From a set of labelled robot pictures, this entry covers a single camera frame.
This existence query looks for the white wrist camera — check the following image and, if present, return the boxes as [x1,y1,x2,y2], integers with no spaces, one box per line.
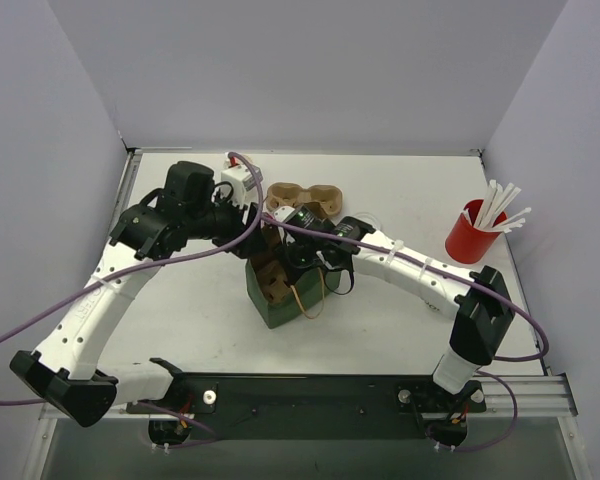
[272,206,295,223]
[220,156,263,207]

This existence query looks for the aluminium rail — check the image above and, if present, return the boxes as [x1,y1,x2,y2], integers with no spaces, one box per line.
[38,374,579,421]

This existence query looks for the green paper bag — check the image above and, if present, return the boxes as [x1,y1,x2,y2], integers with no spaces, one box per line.
[243,224,334,330]

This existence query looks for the purple cable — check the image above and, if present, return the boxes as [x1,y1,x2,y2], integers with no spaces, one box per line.
[0,149,266,449]
[259,212,554,454]

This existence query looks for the red cup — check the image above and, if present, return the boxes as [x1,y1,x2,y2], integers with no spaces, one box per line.
[444,199,501,264]

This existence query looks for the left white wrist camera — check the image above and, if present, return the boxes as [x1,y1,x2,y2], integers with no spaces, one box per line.
[220,156,263,207]

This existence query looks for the white paper cup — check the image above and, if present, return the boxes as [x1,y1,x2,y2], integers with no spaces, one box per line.
[422,294,445,312]

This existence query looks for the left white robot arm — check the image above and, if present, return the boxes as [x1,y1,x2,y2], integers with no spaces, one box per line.
[10,152,264,427]

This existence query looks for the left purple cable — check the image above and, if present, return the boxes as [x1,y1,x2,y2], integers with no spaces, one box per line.
[0,149,266,449]

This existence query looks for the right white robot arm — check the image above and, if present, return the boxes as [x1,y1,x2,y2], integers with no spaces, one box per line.
[273,206,515,394]

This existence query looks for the brown cardboard cup carrier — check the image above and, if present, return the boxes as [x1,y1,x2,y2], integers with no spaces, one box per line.
[265,182,343,217]

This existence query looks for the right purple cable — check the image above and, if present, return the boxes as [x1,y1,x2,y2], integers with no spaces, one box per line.
[259,212,554,454]

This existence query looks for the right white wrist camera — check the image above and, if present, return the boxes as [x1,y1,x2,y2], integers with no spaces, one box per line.
[272,206,295,223]

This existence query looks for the white wrapped straws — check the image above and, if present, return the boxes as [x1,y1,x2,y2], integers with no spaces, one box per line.
[465,179,532,233]

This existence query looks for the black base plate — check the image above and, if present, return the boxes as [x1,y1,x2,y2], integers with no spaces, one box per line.
[126,373,486,443]

